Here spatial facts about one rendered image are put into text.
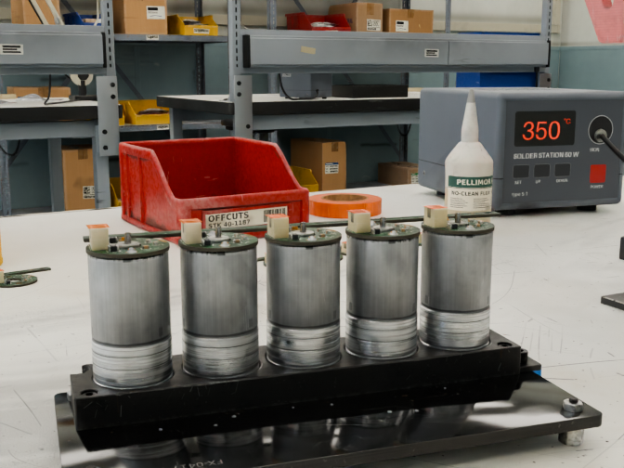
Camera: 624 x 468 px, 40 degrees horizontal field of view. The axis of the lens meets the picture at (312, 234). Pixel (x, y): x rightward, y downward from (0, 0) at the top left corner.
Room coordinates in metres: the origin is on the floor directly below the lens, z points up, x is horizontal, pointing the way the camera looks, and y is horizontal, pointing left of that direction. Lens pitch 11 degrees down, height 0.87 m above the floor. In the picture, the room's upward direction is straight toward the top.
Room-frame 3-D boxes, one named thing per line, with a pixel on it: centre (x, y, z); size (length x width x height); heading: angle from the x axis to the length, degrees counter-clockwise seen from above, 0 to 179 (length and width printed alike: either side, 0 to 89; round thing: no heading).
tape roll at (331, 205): (0.68, -0.03, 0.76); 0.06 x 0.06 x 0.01
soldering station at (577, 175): (0.74, -0.17, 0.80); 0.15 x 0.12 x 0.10; 17
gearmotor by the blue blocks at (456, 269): (0.29, -0.05, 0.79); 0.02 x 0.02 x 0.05
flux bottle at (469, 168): (0.61, -0.11, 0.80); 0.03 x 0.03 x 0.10
